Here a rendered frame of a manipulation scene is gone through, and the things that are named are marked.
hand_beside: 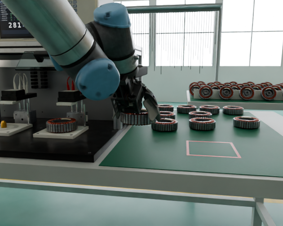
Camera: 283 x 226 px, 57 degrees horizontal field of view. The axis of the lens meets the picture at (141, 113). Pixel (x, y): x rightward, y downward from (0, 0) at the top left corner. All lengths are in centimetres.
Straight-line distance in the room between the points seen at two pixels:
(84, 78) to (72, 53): 4
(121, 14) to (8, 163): 52
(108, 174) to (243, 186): 34
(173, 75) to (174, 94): 55
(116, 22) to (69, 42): 18
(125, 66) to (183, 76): 669
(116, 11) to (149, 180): 42
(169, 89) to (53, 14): 698
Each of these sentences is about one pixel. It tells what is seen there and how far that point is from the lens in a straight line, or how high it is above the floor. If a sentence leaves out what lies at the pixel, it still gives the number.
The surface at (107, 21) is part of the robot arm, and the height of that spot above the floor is 111.
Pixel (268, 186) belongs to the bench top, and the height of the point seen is 73.
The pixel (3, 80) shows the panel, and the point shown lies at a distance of 143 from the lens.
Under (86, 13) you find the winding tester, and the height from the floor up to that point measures 122.
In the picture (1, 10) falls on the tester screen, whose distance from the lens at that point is 128.
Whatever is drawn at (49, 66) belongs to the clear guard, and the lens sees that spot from 85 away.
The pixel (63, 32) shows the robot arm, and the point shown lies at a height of 107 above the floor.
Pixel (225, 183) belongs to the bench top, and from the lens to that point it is 71.
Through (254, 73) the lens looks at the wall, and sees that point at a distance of 752.
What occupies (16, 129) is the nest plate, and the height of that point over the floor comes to 78.
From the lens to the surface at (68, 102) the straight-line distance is 102.
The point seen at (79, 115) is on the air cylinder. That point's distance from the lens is 112.
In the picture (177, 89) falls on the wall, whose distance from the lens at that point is 733.
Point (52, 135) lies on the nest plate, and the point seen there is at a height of 78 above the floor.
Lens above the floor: 102
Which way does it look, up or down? 10 degrees down
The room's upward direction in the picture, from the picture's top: straight up
